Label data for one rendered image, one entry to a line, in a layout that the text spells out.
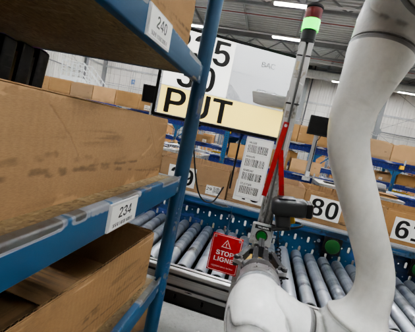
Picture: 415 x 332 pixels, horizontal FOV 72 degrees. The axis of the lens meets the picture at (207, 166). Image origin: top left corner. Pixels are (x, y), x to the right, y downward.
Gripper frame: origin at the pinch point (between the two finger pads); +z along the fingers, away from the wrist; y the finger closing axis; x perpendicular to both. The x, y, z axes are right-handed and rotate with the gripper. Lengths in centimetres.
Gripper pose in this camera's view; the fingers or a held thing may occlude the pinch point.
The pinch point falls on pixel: (260, 247)
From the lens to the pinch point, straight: 84.0
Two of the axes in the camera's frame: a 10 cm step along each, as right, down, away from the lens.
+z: 2.0, -0.8, 9.8
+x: -2.1, 9.7, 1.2
